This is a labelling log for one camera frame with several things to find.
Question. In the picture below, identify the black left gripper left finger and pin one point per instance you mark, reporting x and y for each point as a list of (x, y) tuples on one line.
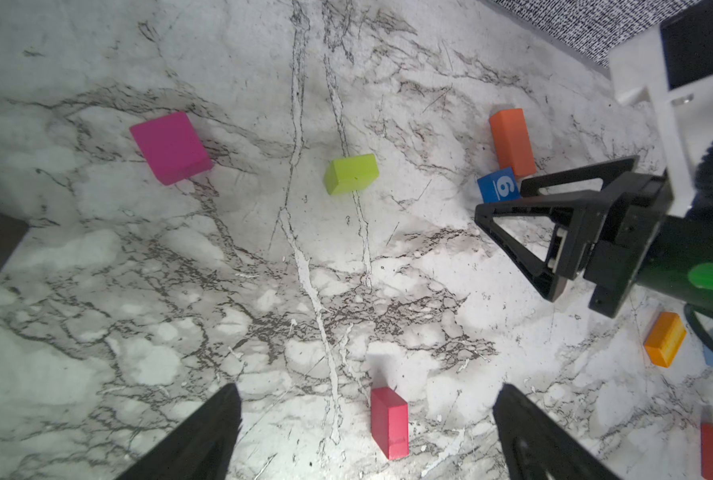
[(199, 448)]

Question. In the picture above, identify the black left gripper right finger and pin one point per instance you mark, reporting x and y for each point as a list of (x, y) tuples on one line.
[(535, 447)]

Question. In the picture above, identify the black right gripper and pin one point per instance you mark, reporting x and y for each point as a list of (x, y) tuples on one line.
[(601, 235)]

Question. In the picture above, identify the blue number six cube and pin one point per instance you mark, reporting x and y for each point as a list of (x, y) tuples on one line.
[(498, 186)]

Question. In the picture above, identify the orange wood block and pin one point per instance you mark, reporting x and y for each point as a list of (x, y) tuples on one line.
[(511, 142)]

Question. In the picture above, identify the magenta-red wood block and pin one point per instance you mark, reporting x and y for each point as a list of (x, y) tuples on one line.
[(389, 422)]

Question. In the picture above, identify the lime green wood cube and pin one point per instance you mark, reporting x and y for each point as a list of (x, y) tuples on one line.
[(351, 174)]

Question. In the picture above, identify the yellow Supermarket wood block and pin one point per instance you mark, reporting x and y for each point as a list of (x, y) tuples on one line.
[(665, 339)]

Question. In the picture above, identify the purple wood cube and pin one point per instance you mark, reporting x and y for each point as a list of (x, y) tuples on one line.
[(171, 147)]

